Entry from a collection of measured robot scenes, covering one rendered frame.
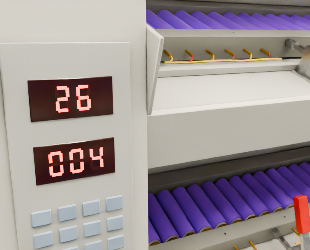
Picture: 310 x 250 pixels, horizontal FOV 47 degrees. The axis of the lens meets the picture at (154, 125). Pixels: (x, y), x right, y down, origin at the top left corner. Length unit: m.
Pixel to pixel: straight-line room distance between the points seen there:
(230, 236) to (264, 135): 0.13
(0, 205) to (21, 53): 0.08
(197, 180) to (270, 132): 0.17
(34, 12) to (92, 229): 0.13
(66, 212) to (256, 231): 0.24
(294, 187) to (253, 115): 0.25
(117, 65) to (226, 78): 0.12
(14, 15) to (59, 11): 0.02
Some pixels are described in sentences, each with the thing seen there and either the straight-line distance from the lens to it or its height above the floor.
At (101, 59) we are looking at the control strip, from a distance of 0.21.
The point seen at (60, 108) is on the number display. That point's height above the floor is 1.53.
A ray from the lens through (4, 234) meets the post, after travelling 0.23.
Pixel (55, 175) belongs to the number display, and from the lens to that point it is 0.21.
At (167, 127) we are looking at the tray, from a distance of 0.24.
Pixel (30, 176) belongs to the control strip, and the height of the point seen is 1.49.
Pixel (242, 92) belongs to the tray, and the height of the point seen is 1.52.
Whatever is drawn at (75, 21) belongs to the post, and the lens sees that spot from 0.21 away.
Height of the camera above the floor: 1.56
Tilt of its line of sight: 13 degrees down
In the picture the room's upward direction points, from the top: straight up
